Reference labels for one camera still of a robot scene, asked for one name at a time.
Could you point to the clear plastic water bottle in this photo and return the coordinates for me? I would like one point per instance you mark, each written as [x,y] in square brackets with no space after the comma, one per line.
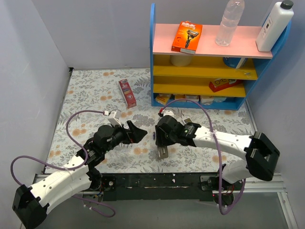
[231,17]

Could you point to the grey remote battery cover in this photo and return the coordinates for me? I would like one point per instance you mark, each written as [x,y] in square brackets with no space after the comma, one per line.
[162,152]

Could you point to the white remote control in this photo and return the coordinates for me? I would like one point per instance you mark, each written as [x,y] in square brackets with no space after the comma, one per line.
[186,120]

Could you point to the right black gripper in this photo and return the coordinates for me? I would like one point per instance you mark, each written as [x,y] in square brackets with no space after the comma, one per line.
[161,137]

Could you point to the yellow orange box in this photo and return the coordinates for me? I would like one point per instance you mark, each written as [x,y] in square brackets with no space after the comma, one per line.
[163,98]

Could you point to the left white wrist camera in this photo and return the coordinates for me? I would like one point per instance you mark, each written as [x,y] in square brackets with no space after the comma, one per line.
[113,117]

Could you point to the floral table mat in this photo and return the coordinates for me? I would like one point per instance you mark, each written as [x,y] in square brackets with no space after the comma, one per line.
[89,93]

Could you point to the white cup on shelf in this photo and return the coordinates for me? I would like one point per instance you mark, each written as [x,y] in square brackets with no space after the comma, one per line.
[180,60]

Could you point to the white bottle black cap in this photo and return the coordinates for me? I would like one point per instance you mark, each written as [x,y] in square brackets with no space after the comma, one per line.
[274,25]

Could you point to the red toothpaste box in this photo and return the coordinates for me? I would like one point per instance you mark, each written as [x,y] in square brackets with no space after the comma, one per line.
[127,93]

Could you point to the red box on shelf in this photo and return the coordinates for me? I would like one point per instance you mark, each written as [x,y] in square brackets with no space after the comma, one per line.
[220,84]

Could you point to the orange razor box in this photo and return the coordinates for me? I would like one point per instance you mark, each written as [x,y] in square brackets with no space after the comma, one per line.
[187,37]

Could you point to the blue yellow pink shelf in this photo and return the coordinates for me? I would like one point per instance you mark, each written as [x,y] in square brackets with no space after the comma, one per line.
[207,63]

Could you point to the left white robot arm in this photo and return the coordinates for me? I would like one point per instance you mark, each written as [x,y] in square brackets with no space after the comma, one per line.
[32,204]

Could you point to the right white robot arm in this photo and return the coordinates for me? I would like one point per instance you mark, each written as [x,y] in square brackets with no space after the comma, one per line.
[258,155]

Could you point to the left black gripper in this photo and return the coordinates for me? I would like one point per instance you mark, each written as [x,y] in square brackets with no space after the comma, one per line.
[128,133]

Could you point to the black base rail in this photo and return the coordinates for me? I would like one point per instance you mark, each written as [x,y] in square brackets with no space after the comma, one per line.
[159,186]

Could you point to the blue white container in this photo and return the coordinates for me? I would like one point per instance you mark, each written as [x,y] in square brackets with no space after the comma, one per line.
[234,62]

